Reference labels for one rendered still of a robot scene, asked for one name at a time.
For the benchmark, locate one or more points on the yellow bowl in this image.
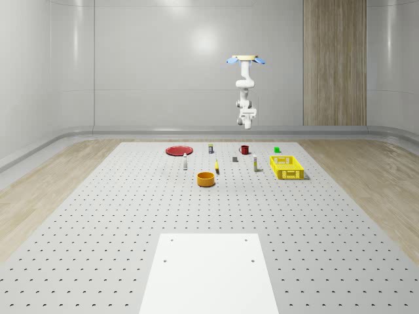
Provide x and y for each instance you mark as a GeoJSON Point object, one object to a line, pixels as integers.
{"type": "Point", "coordinates": [205, 181]}

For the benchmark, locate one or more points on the red plate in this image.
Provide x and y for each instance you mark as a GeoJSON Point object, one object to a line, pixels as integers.
{"type": "Point", "coordinates": [179, 150]}

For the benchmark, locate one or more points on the yellow white bottle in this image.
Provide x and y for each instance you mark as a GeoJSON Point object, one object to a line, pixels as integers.
{"type": "Point", "coordinates": [255, 163]}

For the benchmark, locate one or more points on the banana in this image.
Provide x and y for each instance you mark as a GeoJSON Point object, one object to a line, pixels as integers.
{"type": "Point", "coordinates": [216, 166]}

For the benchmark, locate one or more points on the flat-sided can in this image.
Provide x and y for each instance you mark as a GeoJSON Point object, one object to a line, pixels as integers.
{"type": "Point", "coordinates": [211, 149]}

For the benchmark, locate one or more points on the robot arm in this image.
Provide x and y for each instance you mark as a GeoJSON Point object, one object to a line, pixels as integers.
{"type": "Point", "coordinates": [245, 83]}

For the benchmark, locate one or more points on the red mug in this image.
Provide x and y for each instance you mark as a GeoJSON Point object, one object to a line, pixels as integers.
{"type": "Point", "coordinates": [245, 150]}

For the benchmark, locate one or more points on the yellow basket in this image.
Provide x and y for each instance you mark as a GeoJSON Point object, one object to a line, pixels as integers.
{"type": "Point", "coordinates": [284, 174]}

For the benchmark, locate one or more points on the white board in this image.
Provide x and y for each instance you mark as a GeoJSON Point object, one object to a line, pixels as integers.
{"type": "Point", "coordinates": [209, 274]}

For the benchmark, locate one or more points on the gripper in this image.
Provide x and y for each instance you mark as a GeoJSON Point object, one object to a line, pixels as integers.
{"type": "Point", "coordinates": [248, 116]}

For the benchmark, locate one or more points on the small white bottle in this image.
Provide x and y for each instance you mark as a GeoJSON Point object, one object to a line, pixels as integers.
{"type": "Point", "coordinates": [185, 163]}

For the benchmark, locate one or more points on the drone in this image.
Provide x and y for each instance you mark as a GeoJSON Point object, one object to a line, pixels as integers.
{"type": "Point", "coordinates": [245, 58]}

